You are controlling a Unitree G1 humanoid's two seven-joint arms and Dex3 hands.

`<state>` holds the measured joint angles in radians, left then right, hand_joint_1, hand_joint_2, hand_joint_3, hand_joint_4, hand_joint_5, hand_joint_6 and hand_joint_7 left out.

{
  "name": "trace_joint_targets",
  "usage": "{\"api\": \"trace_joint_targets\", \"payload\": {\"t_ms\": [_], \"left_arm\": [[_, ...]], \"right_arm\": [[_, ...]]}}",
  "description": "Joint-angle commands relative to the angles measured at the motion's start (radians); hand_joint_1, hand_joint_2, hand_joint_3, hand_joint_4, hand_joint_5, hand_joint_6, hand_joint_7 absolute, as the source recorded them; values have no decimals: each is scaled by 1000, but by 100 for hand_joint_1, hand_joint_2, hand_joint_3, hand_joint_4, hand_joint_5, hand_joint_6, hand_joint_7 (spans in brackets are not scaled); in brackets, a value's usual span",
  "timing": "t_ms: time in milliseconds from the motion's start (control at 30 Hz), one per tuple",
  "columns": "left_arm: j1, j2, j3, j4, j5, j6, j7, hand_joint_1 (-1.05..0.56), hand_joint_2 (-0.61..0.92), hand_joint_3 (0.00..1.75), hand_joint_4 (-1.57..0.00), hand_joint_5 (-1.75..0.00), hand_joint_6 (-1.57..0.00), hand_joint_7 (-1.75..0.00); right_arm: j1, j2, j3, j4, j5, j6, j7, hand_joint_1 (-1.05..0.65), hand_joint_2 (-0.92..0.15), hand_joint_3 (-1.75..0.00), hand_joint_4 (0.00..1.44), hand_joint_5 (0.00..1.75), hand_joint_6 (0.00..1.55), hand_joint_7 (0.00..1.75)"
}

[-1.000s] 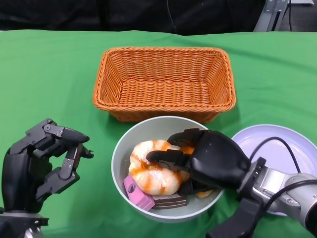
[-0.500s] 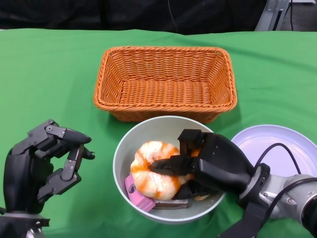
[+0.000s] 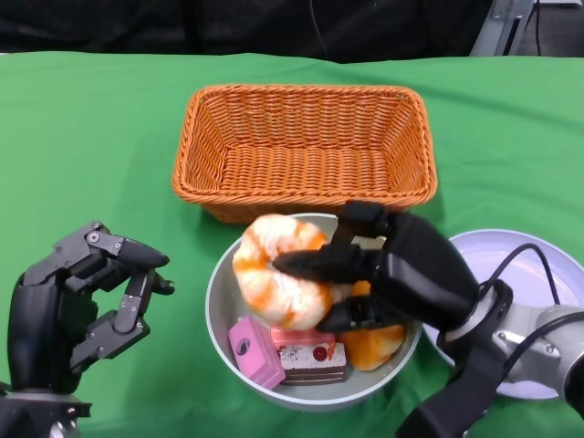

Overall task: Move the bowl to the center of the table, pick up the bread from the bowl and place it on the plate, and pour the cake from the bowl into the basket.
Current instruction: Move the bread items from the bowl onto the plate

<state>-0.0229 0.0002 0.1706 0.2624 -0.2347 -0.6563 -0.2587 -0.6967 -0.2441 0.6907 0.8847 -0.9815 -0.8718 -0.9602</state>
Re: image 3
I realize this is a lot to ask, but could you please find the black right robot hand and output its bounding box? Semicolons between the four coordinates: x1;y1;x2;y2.
272;200;480;341

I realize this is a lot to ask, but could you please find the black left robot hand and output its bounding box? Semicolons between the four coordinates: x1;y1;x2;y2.
7;219;177;393

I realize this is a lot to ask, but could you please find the orange bread roll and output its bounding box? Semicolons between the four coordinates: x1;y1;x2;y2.
336;280;407;372

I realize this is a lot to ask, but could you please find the white orange twisted ring bread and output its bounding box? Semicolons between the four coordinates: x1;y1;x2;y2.
232;213;348;330

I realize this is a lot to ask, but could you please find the pale green bowl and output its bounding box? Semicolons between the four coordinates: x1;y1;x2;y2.
204;212;423;413

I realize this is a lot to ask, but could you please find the chocolate cherry cake slice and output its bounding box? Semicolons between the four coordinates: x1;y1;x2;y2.
269;326;349;387

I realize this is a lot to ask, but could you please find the orange wicker basket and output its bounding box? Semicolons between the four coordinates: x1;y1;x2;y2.
171;83;439;224

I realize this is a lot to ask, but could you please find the lilac round plate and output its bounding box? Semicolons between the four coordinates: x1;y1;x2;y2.
422;229;584;401

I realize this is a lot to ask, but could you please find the pink cake slice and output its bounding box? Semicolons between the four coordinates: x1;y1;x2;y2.
227;317;287;391

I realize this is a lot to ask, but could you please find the green tablecloth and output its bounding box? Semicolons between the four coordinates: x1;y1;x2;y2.
0;50;584;438

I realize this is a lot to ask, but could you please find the grey metal stand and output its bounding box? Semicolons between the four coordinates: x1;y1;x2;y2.
469;0;530;58

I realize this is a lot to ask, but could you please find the black backdrop cloth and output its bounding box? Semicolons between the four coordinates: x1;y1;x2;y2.
0;0;584;63

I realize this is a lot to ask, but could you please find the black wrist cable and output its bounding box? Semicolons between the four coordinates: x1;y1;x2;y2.
483;243;565;307

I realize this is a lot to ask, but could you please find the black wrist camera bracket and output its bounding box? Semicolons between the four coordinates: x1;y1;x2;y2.
394;346;499;438

